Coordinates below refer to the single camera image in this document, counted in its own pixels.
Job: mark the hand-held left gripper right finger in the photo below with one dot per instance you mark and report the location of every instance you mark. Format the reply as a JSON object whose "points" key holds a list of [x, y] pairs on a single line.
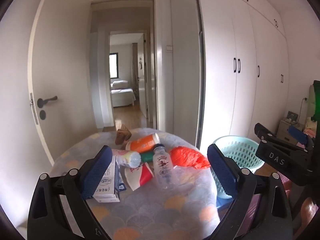
{"points": [[222, 172]]}

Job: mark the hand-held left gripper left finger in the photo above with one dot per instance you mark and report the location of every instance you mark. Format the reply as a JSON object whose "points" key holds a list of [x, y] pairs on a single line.
{"points": [[97, 172]]}

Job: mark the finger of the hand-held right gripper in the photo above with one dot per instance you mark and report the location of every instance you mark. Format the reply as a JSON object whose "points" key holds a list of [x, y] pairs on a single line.
{"points": [[265, 132], [297, 133]]}

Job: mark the white and blue carton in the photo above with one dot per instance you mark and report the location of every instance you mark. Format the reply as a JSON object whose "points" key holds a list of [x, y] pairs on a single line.
{"points": [[108, 187]]}

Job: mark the mint plastic basket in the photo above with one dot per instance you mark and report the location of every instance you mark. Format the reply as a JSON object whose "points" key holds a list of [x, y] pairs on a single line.
{"points": [[240, 152]]}

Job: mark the small pink yellow bottle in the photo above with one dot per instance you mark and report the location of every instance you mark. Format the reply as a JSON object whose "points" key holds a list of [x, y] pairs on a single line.
{"points": [[128, 158]]}

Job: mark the red plastic bag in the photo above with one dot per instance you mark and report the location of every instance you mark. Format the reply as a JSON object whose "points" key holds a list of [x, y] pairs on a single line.
{"points": [[190, 157]]}

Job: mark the red and white paper cup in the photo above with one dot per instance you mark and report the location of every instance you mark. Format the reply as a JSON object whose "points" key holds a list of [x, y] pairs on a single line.
{"points": [[140, 177]]}

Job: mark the clear plastic bottle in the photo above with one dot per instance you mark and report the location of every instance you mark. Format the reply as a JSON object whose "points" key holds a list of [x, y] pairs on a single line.
{"points": [[164, 170]]}

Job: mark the beige nightstand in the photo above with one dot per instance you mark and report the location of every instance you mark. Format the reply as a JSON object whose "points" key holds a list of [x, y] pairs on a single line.
{"points": [[285, 132]]}

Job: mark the brown paper bag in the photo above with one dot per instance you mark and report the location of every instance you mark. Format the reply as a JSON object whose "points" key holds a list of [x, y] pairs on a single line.
{"points": [[123, 135]]}

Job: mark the green packet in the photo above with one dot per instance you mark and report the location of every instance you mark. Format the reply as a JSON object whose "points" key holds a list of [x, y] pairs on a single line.
{"points": [[147, 157]]}

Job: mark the orange bottle white cap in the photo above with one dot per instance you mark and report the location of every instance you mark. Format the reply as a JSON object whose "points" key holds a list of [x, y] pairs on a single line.
{"points": [[142, 143]]}

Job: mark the scallop pattern blanket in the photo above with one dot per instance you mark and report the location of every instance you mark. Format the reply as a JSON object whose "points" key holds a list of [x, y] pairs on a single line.
{"points": [[162, 205]]}

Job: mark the white bed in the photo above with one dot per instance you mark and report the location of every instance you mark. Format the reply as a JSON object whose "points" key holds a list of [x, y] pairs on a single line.
{"points": [[123, 97]]}

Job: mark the black door lock knob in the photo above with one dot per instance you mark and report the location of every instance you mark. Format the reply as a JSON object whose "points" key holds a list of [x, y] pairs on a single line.
{"points": [[42, 114]]}

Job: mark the white wardrobe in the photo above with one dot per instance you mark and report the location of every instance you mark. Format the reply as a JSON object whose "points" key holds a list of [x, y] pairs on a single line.
{"points": [[220, 55]]}

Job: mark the folded white quilt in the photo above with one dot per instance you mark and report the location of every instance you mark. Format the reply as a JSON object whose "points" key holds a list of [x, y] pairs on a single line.
{"points": [[119, 84]]}

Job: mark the dark framed window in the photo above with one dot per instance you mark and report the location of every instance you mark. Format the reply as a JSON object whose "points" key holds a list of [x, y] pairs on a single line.
{"points": [[113, 65]]}

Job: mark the white room door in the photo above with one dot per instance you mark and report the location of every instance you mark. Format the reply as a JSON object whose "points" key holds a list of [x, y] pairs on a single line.
{"points": [[62, 67]]}

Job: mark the small picture frame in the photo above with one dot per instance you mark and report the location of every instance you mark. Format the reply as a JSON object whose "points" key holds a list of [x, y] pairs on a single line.
{"points": [[292, 115]]}

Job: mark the white light switch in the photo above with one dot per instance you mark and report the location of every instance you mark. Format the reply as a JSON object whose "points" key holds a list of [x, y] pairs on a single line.
{"points": [[169, 48]]}

